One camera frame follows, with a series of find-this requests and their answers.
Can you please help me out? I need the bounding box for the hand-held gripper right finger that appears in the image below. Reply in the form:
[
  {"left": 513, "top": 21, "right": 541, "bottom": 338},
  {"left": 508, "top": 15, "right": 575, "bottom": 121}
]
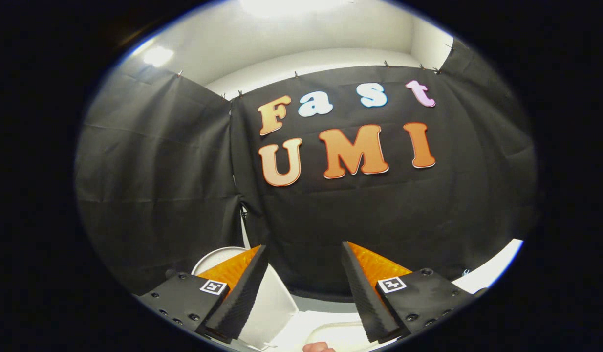
[{"left": 340, "top": 241, "right": 488, "bottom": 343}]

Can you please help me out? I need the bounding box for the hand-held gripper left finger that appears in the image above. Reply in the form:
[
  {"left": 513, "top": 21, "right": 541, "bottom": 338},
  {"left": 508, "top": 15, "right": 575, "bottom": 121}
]
[{"left": 135, "top": 244, "right": 271, "bottom": 343}]

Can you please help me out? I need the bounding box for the white toilet lid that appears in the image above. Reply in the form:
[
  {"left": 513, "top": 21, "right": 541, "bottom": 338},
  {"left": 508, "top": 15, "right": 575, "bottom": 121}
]
[{"left": 191, "top": 246, "right": 300, "bottom": 351}]

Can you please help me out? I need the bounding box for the black backdrop cloth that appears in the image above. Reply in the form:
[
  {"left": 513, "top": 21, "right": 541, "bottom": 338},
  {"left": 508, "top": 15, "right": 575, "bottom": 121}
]
[{"left": 74, "top": 39, "right": 538, "bottom": 302}]

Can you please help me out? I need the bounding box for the white drawer cabinet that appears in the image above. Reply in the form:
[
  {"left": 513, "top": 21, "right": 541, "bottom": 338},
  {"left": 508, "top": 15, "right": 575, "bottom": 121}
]
[{"left": 450, "top": 238, "right": 525, "bottom": 295}]

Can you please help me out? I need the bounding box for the small ceiling light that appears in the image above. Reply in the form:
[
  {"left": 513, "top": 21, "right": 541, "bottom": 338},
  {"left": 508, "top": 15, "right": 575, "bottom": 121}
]
[{"left": 142, "top": 46, "right": 175, "bottom": 68}]

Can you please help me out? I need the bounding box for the large ceiling light panel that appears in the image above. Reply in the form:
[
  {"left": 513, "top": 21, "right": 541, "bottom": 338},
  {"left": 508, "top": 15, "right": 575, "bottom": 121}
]
[{"left": 240, "top": 0, "right": 352, "bottom": 18}]

